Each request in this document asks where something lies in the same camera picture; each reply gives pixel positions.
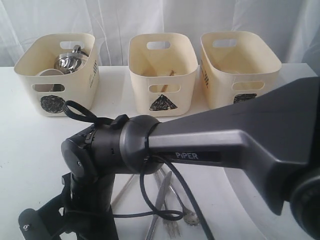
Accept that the steel cup with handle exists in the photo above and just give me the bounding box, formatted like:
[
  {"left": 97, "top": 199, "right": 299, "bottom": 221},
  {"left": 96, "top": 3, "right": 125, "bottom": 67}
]
[{"left": 72, "top": 44, "right": 89, "bottom": 57}]

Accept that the light wooden chopstick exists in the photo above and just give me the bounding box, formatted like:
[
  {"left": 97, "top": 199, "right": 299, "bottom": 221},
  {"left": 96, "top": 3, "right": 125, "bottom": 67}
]
[{"left": 159, "top": 69, "right": 180, "bottom": 93}]

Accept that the white square ceramic plate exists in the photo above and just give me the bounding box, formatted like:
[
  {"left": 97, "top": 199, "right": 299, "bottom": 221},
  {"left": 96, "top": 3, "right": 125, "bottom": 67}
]
[{"left": 224, "top": 168, "right": 309, "bottom": 240}]

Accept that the steel knife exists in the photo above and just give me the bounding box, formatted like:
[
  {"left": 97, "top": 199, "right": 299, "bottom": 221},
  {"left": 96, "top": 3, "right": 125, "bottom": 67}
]
[{"left": 145, "top": 171, "right": 172, "bottom": 240}]

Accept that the cream bin square mark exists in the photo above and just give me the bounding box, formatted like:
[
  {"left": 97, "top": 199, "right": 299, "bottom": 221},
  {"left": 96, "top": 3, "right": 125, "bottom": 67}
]
[{"left": 200, "top": 31, "right": 282, "bottom": 109}]

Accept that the steel spoon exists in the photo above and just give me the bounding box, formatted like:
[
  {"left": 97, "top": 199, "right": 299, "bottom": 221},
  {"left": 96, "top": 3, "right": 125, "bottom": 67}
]
[{"left": 162, "top": 183, "right": 200, "bottom": 230}]

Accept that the cream bin triangle mark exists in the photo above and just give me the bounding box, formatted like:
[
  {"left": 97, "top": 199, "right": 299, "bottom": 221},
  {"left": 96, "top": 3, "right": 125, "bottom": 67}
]
[{"left": 128, "top": 32, "right": 198, "bottom": 117}]

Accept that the shiny steel bowl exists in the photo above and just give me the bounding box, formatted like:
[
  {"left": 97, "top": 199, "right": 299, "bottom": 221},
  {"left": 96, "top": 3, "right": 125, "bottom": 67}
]
[{"left": 53, "top": 52, "right": 89, "bottom": 75}]

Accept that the steel fork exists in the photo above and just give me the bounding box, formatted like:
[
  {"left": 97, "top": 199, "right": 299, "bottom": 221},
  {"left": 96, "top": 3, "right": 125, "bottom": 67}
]
[{"left": 152, "top": 172, "right": 182, "bottom": 239}]

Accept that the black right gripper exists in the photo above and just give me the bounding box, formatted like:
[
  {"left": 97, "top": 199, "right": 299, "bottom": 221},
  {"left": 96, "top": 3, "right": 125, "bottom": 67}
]
[{"left": 18, "top": 173, "right": 119, "bottom": 240}]

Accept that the cream bin circle mark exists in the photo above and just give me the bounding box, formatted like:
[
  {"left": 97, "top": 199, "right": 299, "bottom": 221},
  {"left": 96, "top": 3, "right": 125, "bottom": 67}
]
[{"left": 14, "top": 33, "right": 99, "bottom": 117}]

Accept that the white backdrop curtain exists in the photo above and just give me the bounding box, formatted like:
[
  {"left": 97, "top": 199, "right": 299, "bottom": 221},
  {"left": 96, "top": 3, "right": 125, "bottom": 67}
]
[{"left": 0, "top": 0, "right": 320, "bottom": 73}]

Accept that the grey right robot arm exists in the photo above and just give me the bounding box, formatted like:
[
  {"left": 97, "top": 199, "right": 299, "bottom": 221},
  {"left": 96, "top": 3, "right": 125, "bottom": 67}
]
[{"left": 18, "top": 77, "right": 320, "bottom": 240}]

